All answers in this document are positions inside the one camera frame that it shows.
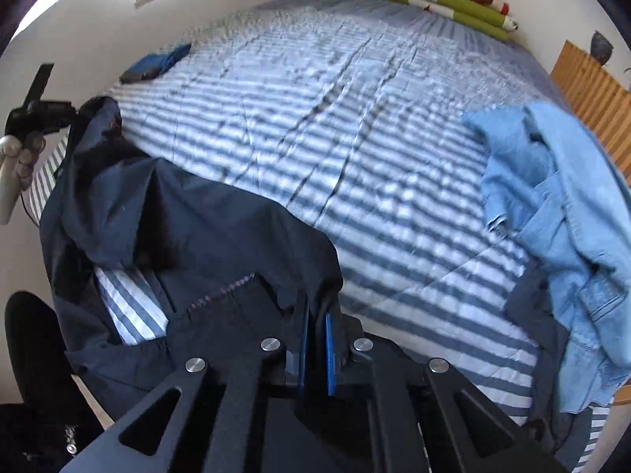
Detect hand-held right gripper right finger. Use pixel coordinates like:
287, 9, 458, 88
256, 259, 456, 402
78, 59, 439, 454
322, 312, 568, 473

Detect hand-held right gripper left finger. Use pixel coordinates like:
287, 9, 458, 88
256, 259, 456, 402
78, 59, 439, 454
59, 300, 311, 473

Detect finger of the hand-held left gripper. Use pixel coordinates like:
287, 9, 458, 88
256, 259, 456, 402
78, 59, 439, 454
27, 62, 55, 109

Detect navy blue pants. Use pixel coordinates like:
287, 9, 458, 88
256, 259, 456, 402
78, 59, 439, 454
39, 96, 376, 425

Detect person's left hand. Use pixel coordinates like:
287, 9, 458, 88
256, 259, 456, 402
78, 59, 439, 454
14, 132, 47, 194

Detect folded blue and black cloth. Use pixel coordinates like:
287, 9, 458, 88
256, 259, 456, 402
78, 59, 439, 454
119, 43, 192, 84

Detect dark navy garment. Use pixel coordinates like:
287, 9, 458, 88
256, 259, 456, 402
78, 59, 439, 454
505, 261, 595, 456

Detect blue white striped bed sheet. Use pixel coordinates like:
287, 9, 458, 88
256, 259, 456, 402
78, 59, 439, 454
20, 0, 619, 459

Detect person's dark clothing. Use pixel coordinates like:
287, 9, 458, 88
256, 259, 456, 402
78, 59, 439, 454
0, 291, 106, 473

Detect light blue denim jeans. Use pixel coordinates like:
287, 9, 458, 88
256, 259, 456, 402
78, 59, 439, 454
461, 102, 631, 415

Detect wooden slatted cabinet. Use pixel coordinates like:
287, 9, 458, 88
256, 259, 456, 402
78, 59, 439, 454
549, 39, 631, 185

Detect folded green red patterned blanket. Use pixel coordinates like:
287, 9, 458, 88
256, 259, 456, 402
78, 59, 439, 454
349, 0, 519, 43

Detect dark round vase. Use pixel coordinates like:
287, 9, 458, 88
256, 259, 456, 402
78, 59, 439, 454
590, 30, 613, 66

